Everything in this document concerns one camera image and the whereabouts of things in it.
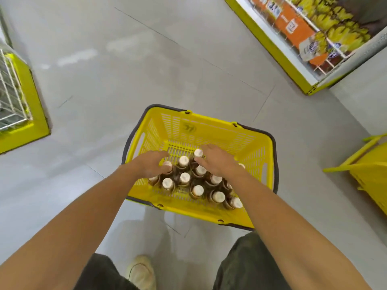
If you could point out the yellow plastic shopping basket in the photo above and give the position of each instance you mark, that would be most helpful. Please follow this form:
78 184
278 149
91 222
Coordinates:
211 138

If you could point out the person's left trouser leg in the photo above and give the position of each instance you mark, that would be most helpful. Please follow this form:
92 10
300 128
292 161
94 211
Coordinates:
99 276

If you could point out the pile of yellow bananas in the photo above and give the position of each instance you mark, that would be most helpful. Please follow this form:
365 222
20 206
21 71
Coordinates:
338 27

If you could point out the orange shelf sign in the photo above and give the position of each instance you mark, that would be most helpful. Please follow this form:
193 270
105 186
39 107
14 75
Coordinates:
290 22

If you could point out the person's left thumb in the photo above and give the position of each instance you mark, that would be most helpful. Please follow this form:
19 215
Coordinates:
165 170

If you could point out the person's right forearm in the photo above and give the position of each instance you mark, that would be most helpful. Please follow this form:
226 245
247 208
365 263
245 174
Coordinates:
290 238

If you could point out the brown drink bottle white cap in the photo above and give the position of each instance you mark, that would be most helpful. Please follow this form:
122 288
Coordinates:
167 163
198 153

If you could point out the person's right hand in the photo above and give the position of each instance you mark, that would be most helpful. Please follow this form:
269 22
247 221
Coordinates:
219 161

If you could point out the empty yellow shopping basket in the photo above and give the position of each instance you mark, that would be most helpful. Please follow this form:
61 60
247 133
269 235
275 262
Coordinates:
370 175

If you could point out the beige shoe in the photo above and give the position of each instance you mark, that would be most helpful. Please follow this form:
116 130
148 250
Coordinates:
141 273

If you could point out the person's trouser leg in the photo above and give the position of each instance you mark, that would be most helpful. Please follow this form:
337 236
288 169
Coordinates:
99 276
248 265

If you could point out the person's right thumb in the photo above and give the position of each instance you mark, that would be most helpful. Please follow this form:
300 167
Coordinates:
200 162

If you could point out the person's left hand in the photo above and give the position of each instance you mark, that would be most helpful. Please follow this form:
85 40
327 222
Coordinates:
146 164

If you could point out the yellow display stand base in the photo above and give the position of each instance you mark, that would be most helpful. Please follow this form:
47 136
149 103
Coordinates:
30 117

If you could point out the person's left forearm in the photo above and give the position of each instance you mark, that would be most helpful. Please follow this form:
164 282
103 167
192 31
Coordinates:
69 232

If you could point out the person's right trouser leg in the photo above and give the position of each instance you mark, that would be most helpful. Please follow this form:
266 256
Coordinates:
248 265

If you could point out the group of brown white-capped bottles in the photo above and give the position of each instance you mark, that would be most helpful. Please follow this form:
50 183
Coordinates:
198 190

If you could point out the yellow produce display shelf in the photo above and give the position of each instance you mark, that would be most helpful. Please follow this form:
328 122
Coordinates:
281 54

